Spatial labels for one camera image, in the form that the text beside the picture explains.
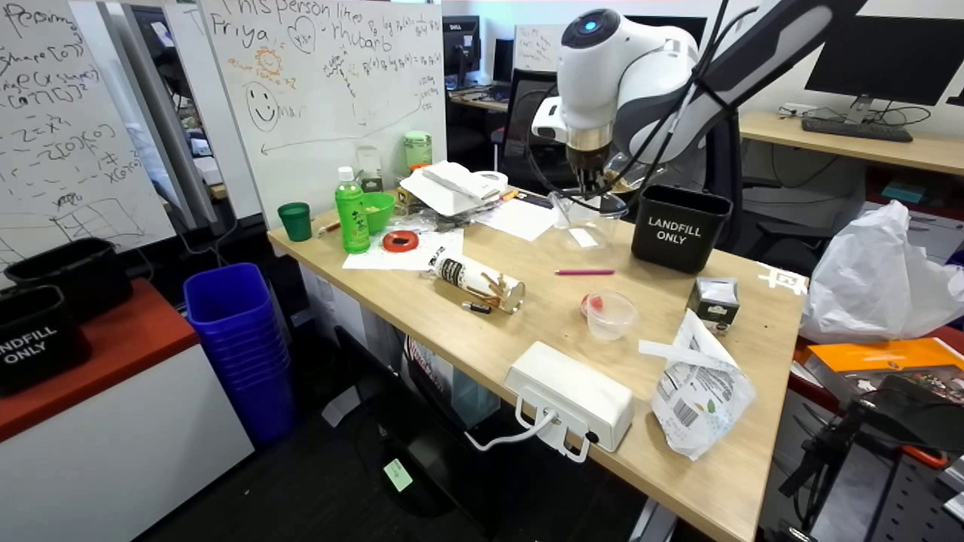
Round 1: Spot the black bin on cabinet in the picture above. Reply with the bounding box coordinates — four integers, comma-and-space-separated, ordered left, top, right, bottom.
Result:
0, 286, 91, 394
6, 238, 132, 321

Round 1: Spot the green plastic bottle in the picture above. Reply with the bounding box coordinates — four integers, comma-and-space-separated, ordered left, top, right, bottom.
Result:
334, 165, 372, 254

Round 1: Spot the red ball in cup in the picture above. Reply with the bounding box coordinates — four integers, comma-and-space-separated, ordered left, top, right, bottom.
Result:
581, 292, 637, 340

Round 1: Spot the black computer monitor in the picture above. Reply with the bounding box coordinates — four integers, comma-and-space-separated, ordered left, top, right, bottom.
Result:
803, 14, 964, 144

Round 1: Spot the left whiteboard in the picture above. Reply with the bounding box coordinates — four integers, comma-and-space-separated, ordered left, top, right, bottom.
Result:
0, 0, 176, 268

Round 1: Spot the pink pen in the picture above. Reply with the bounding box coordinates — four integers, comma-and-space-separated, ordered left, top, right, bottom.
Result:
553, 268, 615, 277

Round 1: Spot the black landfill bin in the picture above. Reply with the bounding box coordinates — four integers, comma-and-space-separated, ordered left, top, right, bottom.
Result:
630, 187, 731, 273

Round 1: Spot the stack of blue bins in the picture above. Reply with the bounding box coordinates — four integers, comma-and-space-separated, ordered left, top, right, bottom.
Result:
183, 261, 295, 450

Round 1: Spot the white power box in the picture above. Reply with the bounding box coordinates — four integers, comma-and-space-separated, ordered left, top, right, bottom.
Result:
506, 343, 637, 464

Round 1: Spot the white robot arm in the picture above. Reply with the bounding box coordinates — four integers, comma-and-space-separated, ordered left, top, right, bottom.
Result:
529, 0, 865, 196

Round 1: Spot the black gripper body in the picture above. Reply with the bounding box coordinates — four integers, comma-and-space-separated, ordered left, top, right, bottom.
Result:
567, 148, 626, 196

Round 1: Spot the red topped white cabinet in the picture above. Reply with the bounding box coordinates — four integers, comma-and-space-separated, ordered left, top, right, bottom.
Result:
0, 280, 253, 542

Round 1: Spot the dark green cup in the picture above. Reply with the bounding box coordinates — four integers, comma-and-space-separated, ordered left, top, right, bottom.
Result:
278, 203, 310, 241

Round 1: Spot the black small box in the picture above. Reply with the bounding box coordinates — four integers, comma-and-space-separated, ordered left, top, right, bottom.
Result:
690, 277, 739, 325

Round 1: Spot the printed paper sheet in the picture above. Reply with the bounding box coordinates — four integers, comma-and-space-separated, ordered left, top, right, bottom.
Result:
480, 199, 558, 241

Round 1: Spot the red tape roll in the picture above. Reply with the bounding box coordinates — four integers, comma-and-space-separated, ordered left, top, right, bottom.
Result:
382, 230, 420, 254

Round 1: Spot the stack of white trays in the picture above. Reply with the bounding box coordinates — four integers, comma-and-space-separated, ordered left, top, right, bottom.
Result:
400, 164, 510, 217

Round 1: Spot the light green jar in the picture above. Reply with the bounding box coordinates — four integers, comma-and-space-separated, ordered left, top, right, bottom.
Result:
404, 129, 430, 172

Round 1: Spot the white paper sheet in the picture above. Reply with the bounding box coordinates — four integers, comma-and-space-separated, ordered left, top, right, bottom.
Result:
344, 230, 463, 271

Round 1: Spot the crumpled white packet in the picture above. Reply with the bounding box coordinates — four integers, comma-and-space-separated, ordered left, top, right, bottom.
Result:
639, 310, 757, 462

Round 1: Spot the large whiteboard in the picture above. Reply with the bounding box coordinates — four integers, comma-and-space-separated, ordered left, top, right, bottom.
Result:
198, 0, 446, 226

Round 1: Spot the white plastic bag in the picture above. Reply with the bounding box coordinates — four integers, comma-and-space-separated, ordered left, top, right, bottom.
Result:
803, 203, 964, 340

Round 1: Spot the orange folder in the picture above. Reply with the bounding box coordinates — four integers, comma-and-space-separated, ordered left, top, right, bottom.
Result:
811, 337, 964, 374

